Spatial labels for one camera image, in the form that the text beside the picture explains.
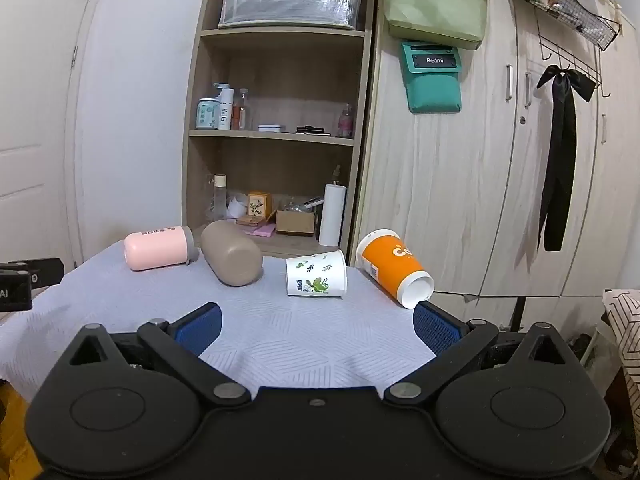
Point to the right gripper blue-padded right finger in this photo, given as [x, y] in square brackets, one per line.
[459, 347]

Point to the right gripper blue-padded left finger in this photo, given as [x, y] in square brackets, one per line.
[177, 347]

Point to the white floral paper cup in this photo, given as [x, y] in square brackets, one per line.
[318, 275]

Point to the orange white paper cup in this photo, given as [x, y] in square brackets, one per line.
[387, 259]

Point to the light blue patterned tablecloth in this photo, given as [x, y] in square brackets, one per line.
[257, 335]

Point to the pink tumbler bottle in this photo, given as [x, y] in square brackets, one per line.
[156, 249]

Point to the taupe tumbler bottle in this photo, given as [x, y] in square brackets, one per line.
[233, 256]

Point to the pink notebook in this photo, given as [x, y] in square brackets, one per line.
[265, 230]

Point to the clear bottle beige cap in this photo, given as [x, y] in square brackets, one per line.
[218, 210]

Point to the wooden floral box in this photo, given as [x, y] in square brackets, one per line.
[259, 204]

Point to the small cardboard box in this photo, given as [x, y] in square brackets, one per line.
[293, 222]

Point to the geometric patterned fabric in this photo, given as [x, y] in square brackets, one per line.
[623, 309]

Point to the light wood wardrobe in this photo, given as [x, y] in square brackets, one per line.
[463, 189]

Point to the white paper towel roll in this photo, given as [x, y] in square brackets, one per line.
[332, 215]

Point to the teal round container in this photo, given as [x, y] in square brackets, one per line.
[207, 114]

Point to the red amber bottle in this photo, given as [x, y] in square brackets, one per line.
[240, 111]

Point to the white pump lotion bottle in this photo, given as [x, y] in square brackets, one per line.
[225, 106]

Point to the pink small bottle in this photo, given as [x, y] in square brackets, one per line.
[344, 125]

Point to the wooden open shelf unit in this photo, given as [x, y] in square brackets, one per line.
[298, 79]

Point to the white door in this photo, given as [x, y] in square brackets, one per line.
[41, 42]

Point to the teal Redmi pouch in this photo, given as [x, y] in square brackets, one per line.
[431, 77]

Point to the black ribbon bow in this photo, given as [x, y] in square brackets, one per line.
[560, 172]

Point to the green cushion bag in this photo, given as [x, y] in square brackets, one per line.
[454, 23]

